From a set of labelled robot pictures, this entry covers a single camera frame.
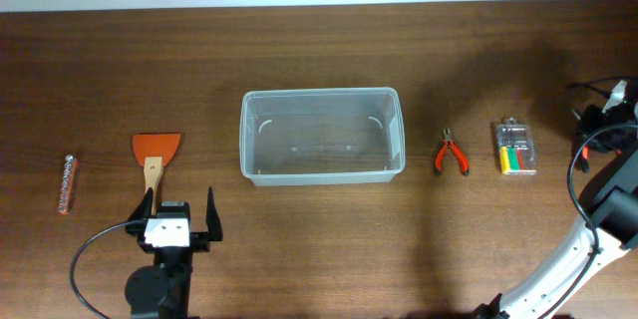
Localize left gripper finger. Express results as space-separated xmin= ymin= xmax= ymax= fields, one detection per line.
xmin=205 ymin=186 xmax=222 ymax=233
xmin=128 ymin=187 xmax=154 ymax=221

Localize clear screwdriver set case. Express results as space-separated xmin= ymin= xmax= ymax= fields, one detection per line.
xmin=495 ymin=118 xmax=536 ymax=175

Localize small red cutting pliers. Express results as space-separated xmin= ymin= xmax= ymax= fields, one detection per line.
xmin=434 ymin=128 xmax=470 ymax=176

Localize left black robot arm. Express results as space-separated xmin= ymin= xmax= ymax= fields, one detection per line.
xmin=125 ymin=188 xmax=223 ymax=319

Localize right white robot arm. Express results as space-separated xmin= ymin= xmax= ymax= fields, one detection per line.
xmin=471 ymin=122 xmax=637 ymax=319

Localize clear plastic container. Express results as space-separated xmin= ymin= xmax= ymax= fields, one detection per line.
xmin=239 ymin=87 xmax=407 ymax=186

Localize orange socket bit holder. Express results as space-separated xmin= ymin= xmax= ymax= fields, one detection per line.
xmin=58 ymin=155 xmax=79 ymax=215

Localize left black cable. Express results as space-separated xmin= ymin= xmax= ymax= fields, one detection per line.
xmin=69 ymin=219 xmax=146 ymax=319

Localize black cable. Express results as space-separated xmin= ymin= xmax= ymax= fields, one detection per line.
xmin=547 ymin=76 xmax=638 ymax=319
xmin=69 ymin=219 xmax=146 ymax=319

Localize right black cable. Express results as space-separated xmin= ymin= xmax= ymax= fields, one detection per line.
xmin=547 ymin=76 xmax=638 ymax=319

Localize orange scraper wooden handle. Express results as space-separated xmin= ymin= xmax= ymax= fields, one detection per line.
xmin=132 ymin=133 xmax=181 ymax=215

